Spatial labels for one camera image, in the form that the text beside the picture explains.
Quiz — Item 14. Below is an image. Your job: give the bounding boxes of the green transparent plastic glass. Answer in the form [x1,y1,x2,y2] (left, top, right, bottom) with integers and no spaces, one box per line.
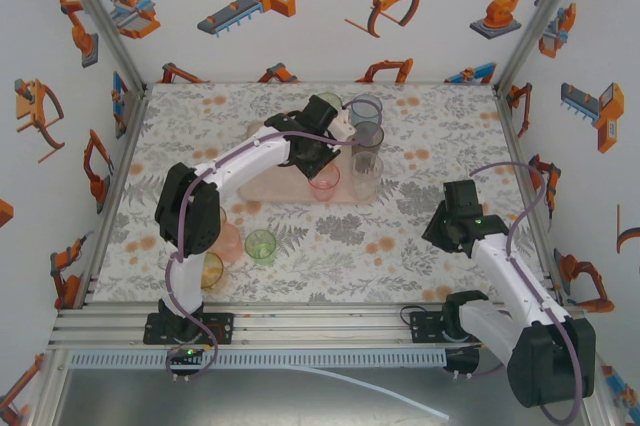
[243,228,278,267]
[313,91,345,112]

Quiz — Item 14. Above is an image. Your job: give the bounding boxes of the red transparent plastic glass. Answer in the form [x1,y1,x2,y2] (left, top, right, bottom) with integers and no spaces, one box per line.
[307,164,342,203]

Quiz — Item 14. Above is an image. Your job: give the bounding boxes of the clear plastic glass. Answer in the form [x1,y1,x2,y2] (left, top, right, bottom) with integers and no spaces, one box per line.
[348,150,385,202]

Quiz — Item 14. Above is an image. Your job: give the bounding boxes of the blue transparent plastic glass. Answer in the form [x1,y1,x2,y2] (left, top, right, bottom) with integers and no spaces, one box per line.
[348,93,384,125]

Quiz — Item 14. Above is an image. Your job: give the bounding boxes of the grey transparent plastic glass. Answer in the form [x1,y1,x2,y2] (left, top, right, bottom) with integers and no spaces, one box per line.
[352,120,386,157]

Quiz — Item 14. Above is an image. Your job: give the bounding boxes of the salmon pink plastic glass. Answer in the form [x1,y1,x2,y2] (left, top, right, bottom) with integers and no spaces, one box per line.
[212,223,244,263]

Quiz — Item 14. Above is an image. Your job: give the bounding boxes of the amber transparent plastic glass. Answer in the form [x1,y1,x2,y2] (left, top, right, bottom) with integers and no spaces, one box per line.
[200,251,226,291]

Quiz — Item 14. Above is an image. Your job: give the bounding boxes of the pink rectangular tray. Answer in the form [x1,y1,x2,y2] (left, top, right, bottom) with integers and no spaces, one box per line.
[237,118,380,206]

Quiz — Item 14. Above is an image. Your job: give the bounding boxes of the small black electronics box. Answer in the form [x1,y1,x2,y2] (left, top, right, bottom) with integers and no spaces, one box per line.
[442,345,482,378]
[166,344,209,365]

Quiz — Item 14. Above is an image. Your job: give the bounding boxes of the white thin tube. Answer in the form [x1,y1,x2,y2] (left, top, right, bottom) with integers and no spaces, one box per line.
[284,364,451,421]

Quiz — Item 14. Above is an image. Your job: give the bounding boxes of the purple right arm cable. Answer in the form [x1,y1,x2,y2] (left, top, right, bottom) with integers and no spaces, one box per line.
[452,161,585,425]

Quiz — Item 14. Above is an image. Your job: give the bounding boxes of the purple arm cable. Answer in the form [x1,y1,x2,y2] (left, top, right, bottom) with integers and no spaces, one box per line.
[452,161,585,425]
[166,99,385,383]

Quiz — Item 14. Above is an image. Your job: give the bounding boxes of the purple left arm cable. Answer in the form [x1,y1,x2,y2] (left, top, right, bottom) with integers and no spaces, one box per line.
[166,99,385,383]

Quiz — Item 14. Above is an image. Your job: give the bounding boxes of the aluminium side rail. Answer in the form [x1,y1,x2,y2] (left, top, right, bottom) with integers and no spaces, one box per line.
[54,84,151,312]
[493,83,569,307]

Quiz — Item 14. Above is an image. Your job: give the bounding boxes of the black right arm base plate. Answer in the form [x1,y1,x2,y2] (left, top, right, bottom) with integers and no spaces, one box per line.
[408,310,494,346]

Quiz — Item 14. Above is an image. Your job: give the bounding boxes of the aluminium frame rail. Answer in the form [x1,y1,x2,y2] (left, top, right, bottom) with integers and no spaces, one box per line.
[47,301,589,353]

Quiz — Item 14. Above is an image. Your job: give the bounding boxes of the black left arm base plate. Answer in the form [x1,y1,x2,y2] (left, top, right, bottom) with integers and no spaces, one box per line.
[143,312,236,346]

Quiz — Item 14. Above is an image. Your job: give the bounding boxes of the white slotted cable duct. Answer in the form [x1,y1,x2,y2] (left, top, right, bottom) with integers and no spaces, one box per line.
[67,349,448,370]

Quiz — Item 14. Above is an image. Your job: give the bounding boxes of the aluminium corner post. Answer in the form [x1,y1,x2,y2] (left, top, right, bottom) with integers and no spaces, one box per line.
[49,0,149,92]
[497,0,594,92]

